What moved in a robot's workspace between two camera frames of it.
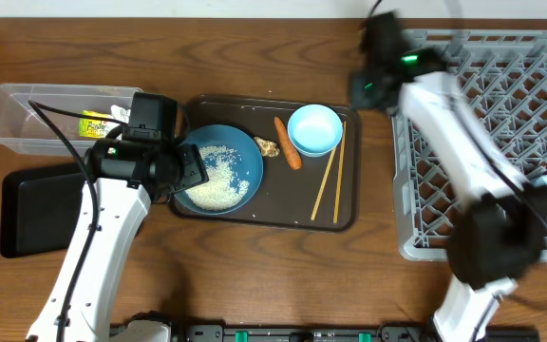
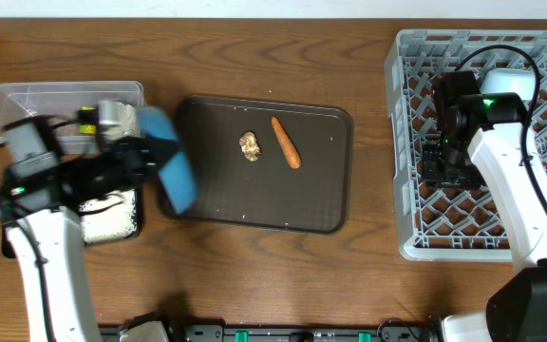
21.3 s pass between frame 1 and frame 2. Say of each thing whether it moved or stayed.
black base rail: stayed
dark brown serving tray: stayed
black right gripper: moved
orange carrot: stayed
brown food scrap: moved
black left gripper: moved
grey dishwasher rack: stayed
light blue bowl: moved
